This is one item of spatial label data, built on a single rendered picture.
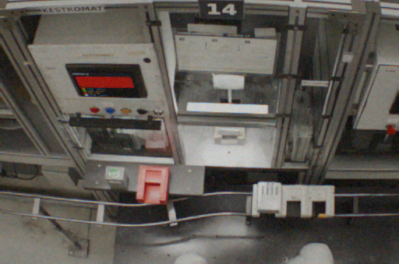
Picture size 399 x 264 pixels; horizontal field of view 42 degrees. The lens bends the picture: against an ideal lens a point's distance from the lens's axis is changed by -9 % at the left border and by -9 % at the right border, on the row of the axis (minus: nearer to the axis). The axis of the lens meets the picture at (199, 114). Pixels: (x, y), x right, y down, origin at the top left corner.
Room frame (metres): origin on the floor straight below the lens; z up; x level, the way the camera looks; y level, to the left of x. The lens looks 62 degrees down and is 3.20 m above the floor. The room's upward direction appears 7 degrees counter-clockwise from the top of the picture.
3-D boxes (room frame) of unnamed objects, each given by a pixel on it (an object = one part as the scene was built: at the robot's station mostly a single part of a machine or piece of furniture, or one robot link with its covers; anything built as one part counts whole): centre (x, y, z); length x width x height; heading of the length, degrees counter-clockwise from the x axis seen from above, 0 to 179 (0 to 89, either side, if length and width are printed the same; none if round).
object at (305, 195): (0.76, -0.36, 0.84); 0.36 x 0.14 x 0.10; 79
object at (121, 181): (0.94, 0.39, 0.97); 0.08 x 0.08 x 0.12; 79
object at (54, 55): (1.13, 0.29, 1.60); 0.42 x 0.29 x 0.46; 79
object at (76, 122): (0.99, 0.32, 1.37); 0.36 x 0.04 x 0.04; 79
